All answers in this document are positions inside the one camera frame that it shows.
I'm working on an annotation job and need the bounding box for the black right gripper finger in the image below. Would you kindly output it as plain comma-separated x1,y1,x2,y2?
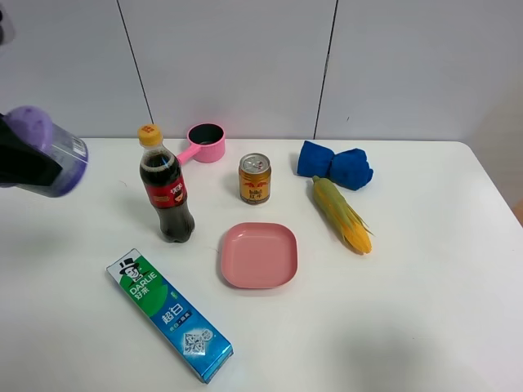
1,117,62,187

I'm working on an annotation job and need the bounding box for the purple lidded round container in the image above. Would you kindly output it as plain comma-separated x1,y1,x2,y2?
3,105,88,198

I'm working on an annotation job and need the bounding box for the cola bottle yellow cap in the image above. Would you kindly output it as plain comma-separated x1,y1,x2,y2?
136,123,195,244

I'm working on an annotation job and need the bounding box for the green blue toothpaste box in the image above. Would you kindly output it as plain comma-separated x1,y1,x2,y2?
106,248,234,384

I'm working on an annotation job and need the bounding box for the gold energy drink can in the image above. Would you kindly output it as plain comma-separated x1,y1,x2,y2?
239,153,271,205

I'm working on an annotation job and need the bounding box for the pink square plate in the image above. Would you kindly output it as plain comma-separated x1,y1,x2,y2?
219,222,298,290

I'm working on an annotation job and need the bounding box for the blue folded cloth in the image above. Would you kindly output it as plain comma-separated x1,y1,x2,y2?
297,141,373,191

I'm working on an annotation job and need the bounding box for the corn cob with husk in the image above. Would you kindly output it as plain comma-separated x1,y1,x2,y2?
312,176,373,255

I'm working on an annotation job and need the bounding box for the pink cup with handle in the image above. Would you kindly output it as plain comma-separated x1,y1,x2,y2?
177,123,226,165

